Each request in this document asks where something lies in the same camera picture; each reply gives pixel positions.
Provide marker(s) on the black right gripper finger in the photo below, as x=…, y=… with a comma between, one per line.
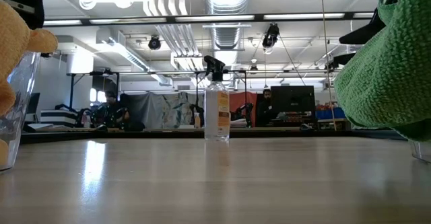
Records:
x=347, y=59
x=363, y=32

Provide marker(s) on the orange microfiber towel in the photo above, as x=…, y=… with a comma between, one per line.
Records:
x=13, y=42
x=3, y=153

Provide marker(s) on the black background robot arm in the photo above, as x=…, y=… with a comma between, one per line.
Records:
x=247, y=111

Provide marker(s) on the black ceiling spotlight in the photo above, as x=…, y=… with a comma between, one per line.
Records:
x=46, y=54
x=330, y=66
x=155, y=43

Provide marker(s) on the blue storage bins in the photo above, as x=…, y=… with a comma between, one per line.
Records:
x=325, y=113

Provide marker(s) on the black computer monitor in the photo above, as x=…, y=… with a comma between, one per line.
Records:
x=293, y=99

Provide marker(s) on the clear plastic basket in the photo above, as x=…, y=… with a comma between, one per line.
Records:
x=422, y=153
x=23, y=93

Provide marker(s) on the black background rack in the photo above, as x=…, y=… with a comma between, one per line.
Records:
x=71, y=89

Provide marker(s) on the black background screen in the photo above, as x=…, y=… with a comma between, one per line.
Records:
x=33, y=103

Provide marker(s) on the person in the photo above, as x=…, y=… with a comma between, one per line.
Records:
x=266, y=109
x=111, y=113

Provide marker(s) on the red curtain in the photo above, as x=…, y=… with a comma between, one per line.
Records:
x=244, y=98

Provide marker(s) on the clear spray bottle orange label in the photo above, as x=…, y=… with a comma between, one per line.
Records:
x=217, y=116

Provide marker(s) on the small orange bottle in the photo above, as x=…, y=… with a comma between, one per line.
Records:
x=197, y=120

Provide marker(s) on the grey patterned curtain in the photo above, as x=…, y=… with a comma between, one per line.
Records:
x=175, y=111

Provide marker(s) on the black hanging camera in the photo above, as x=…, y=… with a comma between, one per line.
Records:
x=271, y=35

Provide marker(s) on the black aluminium rig frame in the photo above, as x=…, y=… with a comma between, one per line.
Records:
x=269, y=133

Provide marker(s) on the silver ventilation duct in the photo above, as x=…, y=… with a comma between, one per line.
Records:
x=227, y=2

